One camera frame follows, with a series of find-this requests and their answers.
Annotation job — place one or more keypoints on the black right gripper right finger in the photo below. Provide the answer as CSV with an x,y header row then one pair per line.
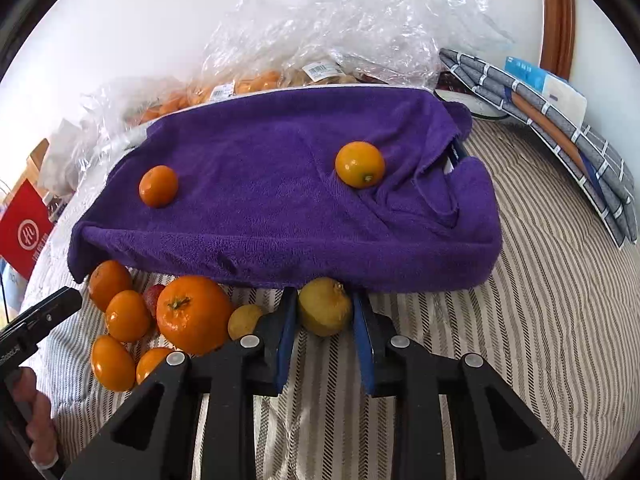
x,y
494,434

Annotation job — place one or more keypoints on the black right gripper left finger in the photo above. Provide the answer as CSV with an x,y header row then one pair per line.
x,y
193,417

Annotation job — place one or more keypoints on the large orange with stem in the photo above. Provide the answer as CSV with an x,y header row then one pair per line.
x,y
192,313

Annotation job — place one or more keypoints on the red lychee fruit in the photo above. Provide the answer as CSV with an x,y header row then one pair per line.
x,y
150,298

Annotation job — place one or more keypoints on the small yellow lemon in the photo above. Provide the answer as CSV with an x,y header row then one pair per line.
x,y
243,320

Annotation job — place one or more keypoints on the small orange mandarin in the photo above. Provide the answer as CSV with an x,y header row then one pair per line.
x,y
158,187

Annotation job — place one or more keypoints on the yellow-orange kumquat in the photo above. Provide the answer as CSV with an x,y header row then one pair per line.
x,y
359,164

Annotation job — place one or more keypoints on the left hand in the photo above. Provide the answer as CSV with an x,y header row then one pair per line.
x,y
40,428

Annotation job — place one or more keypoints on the red paper bag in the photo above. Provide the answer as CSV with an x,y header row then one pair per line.
x,y
24,229

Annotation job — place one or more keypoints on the striped bed quilt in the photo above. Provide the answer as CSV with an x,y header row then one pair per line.
x,y
558,318

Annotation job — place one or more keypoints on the crumpled clear plastic bag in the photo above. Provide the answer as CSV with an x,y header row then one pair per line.
x,y
75,148

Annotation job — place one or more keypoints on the clear bag of mandarins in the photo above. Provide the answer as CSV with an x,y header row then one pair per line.
x,y
181,95

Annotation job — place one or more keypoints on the grey checked folded cloth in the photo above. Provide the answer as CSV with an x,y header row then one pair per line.
x,y
593,163

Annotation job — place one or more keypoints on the purple towel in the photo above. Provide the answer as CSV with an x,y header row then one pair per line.
x,y
259,202

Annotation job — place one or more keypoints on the white round plate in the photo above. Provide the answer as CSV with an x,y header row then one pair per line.
x,y
449,89

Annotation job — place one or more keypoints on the blue white tissue pack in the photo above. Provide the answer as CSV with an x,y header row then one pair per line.
x,y
554,89

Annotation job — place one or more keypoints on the clear bag of longans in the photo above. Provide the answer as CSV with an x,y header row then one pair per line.
x,y
396,42

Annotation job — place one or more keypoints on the brown wooden frame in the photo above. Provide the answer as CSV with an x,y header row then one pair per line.
x,y
559,37

